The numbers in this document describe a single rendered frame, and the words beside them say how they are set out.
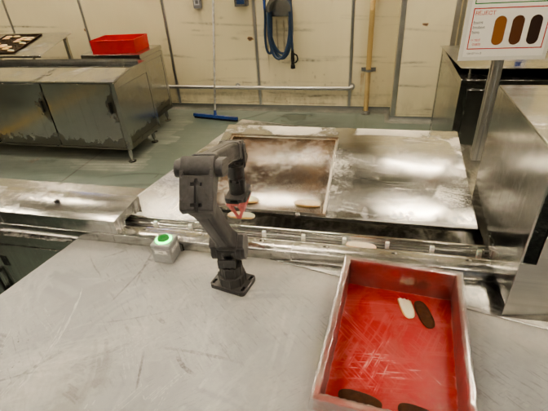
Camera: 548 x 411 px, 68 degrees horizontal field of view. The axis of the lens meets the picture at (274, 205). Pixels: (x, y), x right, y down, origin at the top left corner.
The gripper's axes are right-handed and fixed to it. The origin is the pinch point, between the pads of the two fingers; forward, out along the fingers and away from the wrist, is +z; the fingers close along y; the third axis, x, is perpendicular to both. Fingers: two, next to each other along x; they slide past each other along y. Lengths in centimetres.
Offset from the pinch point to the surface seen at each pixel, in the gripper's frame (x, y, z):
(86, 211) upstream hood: -59, 5, 2
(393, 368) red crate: 51, 45, 10
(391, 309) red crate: 51, 26, 10
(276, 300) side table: 18.0, 27.6, 11.0
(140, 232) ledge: -36.9, 6.5, 7.3
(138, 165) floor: -174, -200, 97
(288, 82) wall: -57, -369, 66
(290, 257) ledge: 19.2, 9.7, 9.2
